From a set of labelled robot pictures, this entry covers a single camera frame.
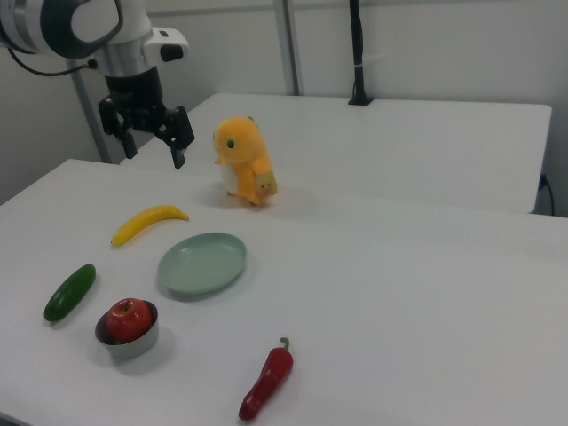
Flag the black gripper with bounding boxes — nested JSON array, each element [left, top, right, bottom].
[[98, 66, 197, 170]]

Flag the yellow banana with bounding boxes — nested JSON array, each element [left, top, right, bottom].
[[110, 203, 191, 249]]

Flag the pale green plastic plate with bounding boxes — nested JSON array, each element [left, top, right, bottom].
[[157, 232, 249, 304]]

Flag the orange plush toy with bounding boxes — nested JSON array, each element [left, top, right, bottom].
[[211, 114, 280, 208]]

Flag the green cucumber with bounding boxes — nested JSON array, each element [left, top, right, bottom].
[[43, 263, 98, 323]]

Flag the red apple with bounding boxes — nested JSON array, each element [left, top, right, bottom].
[[105, 297, 154, 344]]

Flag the small metal bowl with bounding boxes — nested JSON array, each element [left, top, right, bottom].
[[94, 299, 162, 361]]

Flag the black pole with base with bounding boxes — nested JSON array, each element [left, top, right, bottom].
[[347, 0, 375, 107]]

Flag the red chili pepper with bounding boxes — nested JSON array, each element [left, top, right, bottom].
[[238, 336, 295, 422]]

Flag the grey metal frame post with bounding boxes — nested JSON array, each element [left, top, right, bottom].
[[70, 70, 113, 164]]

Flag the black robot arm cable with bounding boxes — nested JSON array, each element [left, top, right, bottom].
[[4, 43, 99, 76]]

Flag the grey aluminium wall post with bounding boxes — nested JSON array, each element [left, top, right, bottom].
[[272, 0, 308, 97]]

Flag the black cable at table edge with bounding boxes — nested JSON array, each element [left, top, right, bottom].
[[538, 171, 556, 217]]

